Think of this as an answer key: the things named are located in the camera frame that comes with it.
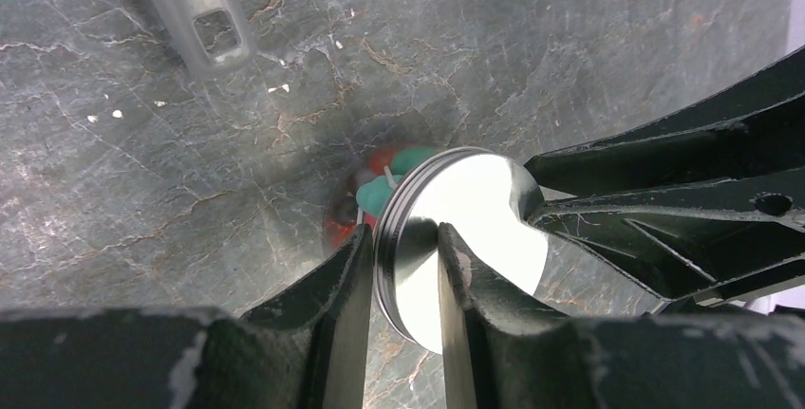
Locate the round clear lid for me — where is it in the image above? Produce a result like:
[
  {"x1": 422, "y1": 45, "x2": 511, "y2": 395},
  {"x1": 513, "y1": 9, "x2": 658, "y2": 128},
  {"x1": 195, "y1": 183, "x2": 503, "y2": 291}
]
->
[{"x1": 373, "y1": 146, "x2": 549, "y2": 354}]

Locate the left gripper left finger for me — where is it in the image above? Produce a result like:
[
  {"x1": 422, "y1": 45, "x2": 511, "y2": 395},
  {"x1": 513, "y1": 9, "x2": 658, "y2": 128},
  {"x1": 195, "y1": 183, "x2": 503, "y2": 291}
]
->
[{"x1": 1, "y1": 226, "x2": 372, "y2": 408}]

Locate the clear plastic scoop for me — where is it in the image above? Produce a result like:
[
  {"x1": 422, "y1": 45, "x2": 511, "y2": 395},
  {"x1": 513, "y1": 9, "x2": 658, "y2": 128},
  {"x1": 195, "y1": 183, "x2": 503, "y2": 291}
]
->
[{"x1": 151, "y1": 0, "x2": 256, "y2": 77}]

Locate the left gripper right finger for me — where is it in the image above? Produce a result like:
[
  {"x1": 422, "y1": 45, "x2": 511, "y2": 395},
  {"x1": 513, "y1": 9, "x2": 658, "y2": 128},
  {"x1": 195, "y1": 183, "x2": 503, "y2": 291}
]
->
[{"x1": 439, "y1": 223, "x2": 804, "y2": 408}]

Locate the clear round dish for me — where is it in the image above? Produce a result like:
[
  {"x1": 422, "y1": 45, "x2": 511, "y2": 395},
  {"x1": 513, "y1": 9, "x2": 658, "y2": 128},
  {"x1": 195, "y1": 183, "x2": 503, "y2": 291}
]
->
[{"x1": 322, "y1": 143, "x2": 441, "y2": 252}]

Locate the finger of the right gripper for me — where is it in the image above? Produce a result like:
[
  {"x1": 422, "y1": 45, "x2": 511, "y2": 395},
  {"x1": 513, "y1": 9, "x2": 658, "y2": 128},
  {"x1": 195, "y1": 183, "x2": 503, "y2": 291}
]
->
[
  {"x1": 525, "y1": 49, "x2": 804, "y2": 196},
  {"x1": 532, "y1": 169, "x2": 804, "y2": 304}
]

